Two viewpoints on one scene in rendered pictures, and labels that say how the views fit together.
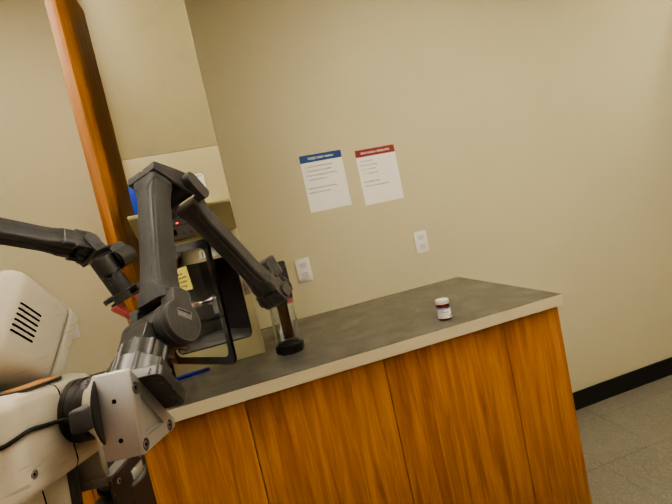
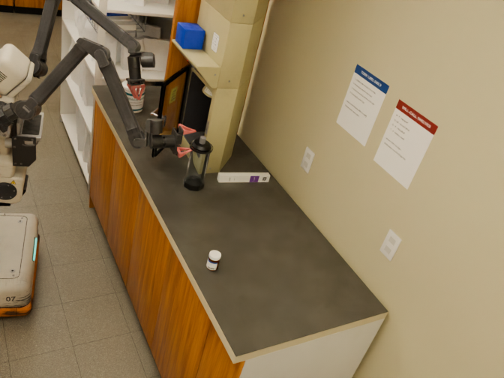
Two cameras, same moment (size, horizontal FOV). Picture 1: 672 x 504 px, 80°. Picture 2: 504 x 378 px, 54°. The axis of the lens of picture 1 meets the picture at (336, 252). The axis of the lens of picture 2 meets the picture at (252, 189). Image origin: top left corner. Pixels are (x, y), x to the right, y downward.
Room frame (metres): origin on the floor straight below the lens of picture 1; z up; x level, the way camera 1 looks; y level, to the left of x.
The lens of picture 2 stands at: (0.85, -1.70, 2.30)
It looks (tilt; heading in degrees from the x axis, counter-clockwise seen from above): 33 degrees down; 66
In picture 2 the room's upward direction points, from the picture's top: 16 degrees clockwise
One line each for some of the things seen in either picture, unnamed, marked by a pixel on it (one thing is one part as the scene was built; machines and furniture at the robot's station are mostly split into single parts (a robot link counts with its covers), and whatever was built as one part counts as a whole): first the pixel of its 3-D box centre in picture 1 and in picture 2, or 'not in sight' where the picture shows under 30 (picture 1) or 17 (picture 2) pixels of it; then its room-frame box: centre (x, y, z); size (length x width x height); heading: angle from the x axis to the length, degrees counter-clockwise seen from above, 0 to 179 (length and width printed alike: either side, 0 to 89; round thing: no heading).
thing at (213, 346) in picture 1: (189, 305); (170, 111); (1.29, 0.50, 1.19); 0.30 x 0.01 x 0.40; 58
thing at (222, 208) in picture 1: (185, 222); (193, 63); (1.35, 0.48, 1.46); 0.32 x 0.11 x 0.10; 103
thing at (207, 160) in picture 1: (200, 259); (223, 90); (1.53, 0.52, 1.32); 0.32 x 0.25 x 0.77; 103
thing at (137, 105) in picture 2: not in sight; (132, 96); (1.15, 0.99, 1.01); 0.13 x 0.13 x 0.15
